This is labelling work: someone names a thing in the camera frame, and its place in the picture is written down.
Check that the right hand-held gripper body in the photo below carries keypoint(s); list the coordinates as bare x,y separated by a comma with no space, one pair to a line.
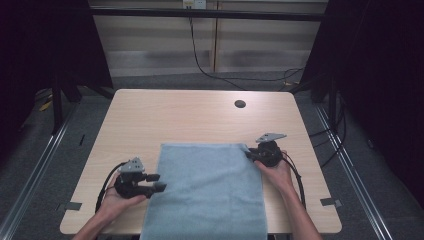
268,151

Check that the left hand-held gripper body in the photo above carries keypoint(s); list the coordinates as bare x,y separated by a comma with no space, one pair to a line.
130,180

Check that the light blue towel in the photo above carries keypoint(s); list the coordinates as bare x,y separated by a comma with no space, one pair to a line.
206,190

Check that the person's right hand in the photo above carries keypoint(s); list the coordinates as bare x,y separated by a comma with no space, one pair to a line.
276,175

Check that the person's left hand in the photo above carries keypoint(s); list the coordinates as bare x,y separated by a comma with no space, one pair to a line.
113,203

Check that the grey tape strip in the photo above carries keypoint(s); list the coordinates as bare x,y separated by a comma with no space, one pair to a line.
73,206
330,202

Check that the yellow object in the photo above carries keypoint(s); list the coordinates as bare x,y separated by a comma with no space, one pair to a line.
45,106

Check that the black curtain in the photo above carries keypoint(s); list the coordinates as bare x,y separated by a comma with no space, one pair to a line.
380,83
40,50

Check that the black horizontal bar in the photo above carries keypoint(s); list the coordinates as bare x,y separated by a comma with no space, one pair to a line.
206,14

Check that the metal floor rail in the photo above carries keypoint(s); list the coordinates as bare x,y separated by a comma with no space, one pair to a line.
36,173
353,173

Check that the black stand post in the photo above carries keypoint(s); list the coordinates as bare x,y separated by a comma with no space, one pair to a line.
57,110

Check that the white wall socket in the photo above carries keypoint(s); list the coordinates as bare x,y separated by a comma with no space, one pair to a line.
194,3

